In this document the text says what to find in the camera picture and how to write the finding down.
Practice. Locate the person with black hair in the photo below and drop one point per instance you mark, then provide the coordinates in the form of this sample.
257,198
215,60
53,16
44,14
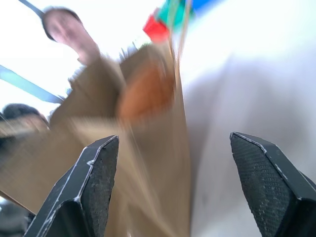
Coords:
22,116

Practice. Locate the orange plush toy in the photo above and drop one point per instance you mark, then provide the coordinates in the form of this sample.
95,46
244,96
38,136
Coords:
145,93

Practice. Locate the blue block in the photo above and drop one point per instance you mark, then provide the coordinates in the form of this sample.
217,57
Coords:
200,3

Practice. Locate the red block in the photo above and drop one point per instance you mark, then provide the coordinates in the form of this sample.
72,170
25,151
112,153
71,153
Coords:
156,29

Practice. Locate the light blue bar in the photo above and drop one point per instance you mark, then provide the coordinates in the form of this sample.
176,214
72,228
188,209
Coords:
27,86

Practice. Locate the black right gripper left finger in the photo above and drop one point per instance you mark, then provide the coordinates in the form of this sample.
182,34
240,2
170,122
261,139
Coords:
81,187

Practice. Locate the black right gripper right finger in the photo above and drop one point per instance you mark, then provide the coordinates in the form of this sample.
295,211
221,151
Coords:
266,182

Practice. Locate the teal block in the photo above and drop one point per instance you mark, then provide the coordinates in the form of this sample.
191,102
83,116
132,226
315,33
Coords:
175,14

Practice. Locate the brown paper bag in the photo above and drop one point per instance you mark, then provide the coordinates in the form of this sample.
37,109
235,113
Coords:
93,123

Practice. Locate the person's head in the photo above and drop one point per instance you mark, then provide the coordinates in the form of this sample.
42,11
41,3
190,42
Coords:
66,32

